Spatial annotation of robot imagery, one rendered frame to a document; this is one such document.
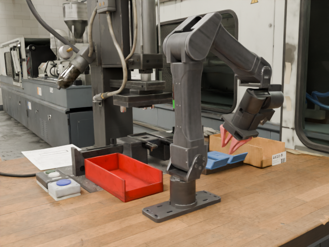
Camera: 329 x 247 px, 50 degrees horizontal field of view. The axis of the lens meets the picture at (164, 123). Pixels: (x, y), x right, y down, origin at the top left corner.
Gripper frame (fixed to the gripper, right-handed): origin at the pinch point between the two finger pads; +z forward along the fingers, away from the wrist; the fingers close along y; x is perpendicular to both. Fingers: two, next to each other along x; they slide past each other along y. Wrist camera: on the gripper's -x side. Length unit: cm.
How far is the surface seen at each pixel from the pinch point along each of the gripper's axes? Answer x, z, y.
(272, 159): -19.7, 4.2, -5.4
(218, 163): 0.4, 6.3, 0.1
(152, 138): 7.6, 13.8, 23.5
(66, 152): 25, 39, 50
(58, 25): -327, 329, 867
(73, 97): -95, 168, 274
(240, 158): -10.0, 6.5, 0.1
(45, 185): 46, 20, 18
